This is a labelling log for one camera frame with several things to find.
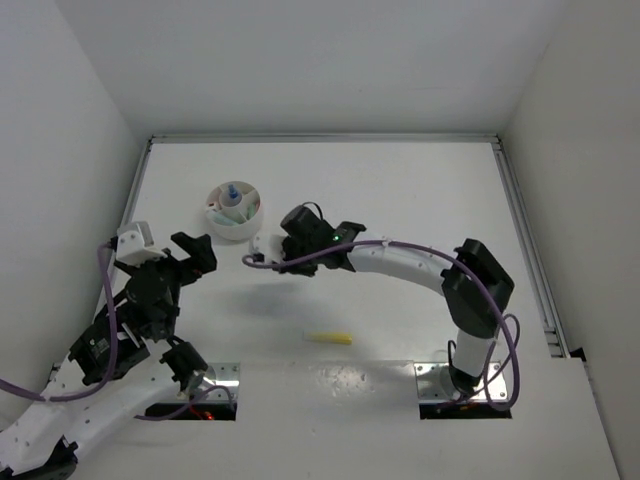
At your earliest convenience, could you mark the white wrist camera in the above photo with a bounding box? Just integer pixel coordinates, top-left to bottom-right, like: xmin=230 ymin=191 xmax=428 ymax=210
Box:
xmin=249 ymin=233 xmax=285 ymax=264
xmin=115 ymin=221 xmax=167 ymax=267

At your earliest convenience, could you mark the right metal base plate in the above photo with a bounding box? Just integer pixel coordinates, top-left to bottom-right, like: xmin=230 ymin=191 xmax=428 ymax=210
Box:
xmin=414 ymin=362 xmax=509 ymax=406

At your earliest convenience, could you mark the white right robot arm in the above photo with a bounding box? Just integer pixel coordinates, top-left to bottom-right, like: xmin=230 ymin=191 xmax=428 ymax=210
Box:
xmin=280 ymin=205 xmax=515 ymax=396

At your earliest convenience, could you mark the metal base plate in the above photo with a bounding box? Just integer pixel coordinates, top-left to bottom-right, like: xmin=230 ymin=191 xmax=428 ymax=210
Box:
xmin=197 ymin=362 xmax=241 ymax=401
xmin=414 ymin=362 xmax=509 ymax=406

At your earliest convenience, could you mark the white round divided organizer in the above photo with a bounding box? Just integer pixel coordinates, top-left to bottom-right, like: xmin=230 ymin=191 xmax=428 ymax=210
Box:
xmin=204 ymin=181 xmax=264 ymax=242

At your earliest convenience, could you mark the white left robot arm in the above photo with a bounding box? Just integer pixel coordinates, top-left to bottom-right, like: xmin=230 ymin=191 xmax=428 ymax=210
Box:
xmin=1 ymin=225 xmax=217 ymax=479

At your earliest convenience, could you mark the yellow highlighter marker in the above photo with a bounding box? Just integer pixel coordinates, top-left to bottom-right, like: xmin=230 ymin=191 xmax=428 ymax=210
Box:
xmin=303 ymin=331 xmax=353 ymax=345

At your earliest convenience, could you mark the green highlighter marker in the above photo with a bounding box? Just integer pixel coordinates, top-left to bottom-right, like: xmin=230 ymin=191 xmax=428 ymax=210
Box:
xmin=208 ymin=211 xmax=239 ymax=227

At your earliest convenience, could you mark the green marker in organizer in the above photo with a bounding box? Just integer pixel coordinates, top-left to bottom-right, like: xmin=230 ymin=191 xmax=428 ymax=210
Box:
xmin=246 ymin=201 xmax=260 ymax=219

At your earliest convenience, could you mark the clear blue-capped glue bottle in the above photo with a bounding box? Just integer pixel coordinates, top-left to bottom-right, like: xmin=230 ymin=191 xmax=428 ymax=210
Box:
xmin=219 ymin=183 xmax=243 ymax=208

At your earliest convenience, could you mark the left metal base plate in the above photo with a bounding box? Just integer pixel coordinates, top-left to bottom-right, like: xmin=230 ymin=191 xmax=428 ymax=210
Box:
xmin=197 ymin=362 xmax=241 ymax=401

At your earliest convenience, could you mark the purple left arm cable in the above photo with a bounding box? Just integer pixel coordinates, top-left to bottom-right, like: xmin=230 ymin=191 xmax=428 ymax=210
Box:
xmin=0 ymin=242 xmax=236 ymax=422

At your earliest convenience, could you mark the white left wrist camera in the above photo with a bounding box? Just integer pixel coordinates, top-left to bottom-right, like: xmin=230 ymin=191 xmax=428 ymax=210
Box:
xmin=115 ymin=221 xmax=167 ymax=267

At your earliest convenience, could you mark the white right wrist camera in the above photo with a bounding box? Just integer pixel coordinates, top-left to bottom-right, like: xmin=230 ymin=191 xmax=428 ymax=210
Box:
xmin=249 ymin=233 xmax=285 ymax=264

